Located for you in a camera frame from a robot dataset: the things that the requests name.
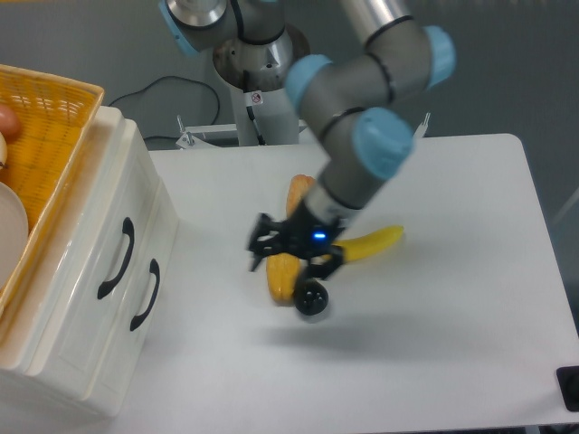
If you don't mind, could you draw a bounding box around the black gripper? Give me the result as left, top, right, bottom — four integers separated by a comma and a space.
247, 198, 351, 280

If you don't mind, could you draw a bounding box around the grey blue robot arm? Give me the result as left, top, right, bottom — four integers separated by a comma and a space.
159, 1, 456, 279

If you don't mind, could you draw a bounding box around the white drawer cabinet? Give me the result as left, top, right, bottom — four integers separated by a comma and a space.
0, 105, 180, 434

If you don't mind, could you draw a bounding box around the yellow bell pepper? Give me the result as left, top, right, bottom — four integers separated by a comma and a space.
266, 253, 300, 305

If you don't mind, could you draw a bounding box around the black eggplant toy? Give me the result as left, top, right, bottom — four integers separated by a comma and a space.
293, 279, 328, 316

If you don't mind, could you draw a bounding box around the yellow banana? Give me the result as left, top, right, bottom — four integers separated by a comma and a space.
333, 225, 404, 263

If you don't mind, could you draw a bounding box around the orange croissant bread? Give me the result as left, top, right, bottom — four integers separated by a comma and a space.
286, 174, 316, 217

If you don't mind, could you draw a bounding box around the yellow woven basket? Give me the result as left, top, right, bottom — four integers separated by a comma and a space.
1, 64, 104, 309

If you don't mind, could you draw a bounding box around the white plate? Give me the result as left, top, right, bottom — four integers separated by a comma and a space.
0, 183, 29, 288

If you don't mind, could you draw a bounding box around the black corner device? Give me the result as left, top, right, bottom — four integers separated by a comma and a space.
555, 365, 579, 412

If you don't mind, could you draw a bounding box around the red apple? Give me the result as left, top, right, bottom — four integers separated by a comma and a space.
0, 104, 22, 137

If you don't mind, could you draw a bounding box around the white onion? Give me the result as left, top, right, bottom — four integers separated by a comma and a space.
0, 134, 8, 170

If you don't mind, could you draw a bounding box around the black cable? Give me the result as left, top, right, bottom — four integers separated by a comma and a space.
108, 75, 222, 139

